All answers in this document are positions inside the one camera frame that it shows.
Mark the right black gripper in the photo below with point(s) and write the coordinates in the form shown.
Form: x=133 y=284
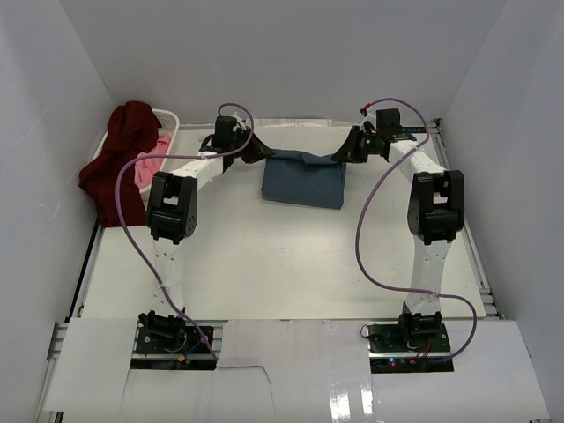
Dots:
x=350 y=152

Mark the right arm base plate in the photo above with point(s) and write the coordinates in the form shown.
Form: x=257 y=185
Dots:
x=390 y=354

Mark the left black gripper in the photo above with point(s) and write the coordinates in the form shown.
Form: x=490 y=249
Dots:
x=258 y=151

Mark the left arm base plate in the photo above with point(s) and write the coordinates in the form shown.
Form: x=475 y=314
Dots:
x=155 y=352

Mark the dark label sticker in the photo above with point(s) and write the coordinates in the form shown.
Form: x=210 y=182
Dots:
x=414 y=129

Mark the paper sheet at back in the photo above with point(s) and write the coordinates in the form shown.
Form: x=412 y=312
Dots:
x=293 y=122

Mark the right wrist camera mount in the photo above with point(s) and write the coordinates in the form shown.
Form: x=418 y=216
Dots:
x=368 y=123

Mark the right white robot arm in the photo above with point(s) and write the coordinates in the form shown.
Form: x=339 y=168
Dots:
x=435 y=216

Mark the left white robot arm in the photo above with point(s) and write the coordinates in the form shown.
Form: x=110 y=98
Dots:
x=171 y=217

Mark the pink t shirt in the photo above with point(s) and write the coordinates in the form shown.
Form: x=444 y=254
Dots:
x=146 y=168

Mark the teal blue t shirt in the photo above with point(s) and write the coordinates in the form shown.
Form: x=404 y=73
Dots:
x=302 y=178

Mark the dark red t shirt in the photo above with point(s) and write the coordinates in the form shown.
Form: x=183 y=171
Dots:
x=132 y=128

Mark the white plastic laundry basket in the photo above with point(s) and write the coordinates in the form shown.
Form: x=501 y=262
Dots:
x=170 y=124

